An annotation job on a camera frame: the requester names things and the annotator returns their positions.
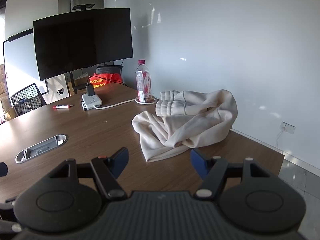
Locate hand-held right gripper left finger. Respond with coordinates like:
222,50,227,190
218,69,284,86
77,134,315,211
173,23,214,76
49,147,129,200

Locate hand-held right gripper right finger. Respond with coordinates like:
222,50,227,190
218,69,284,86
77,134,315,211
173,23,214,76
190,149,272,200

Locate cream sweatpants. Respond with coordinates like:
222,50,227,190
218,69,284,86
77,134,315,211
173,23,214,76
132,89,238,163

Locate white power strip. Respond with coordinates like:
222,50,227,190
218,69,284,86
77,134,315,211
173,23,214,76
82,94,103,110

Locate black mesh office chair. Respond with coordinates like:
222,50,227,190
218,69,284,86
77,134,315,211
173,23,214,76
9,83,48,117
96,65,124,83

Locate stack of cardboard boxes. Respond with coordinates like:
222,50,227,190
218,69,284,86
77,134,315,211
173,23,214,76
0,64,13,125

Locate clear plastic water bottle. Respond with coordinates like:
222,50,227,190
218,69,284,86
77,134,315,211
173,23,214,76
135,59,153,103

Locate red bag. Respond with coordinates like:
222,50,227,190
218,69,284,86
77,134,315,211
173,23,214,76
89,72,123,86

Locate flat cardboard box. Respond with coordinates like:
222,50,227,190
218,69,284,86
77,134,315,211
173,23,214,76
74,74,90,90

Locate large black-framed whiteboard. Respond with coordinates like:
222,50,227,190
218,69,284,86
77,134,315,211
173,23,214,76
3,29,50,98

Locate black flat monitor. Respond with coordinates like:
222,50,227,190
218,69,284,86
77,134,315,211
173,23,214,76
33,8,134,82

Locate black monitor stand shelf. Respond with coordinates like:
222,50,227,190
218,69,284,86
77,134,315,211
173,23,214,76
72,4,95,12

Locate grey table cable box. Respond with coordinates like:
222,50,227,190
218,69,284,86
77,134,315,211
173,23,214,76
15,134,68,164

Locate white power cable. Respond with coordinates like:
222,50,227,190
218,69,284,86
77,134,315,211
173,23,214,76
94,95,163,110

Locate white plug cable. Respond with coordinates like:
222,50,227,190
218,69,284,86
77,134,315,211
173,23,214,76
276,127,285,153

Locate white wall socket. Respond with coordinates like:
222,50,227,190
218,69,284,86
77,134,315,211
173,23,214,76
280,121,296,134

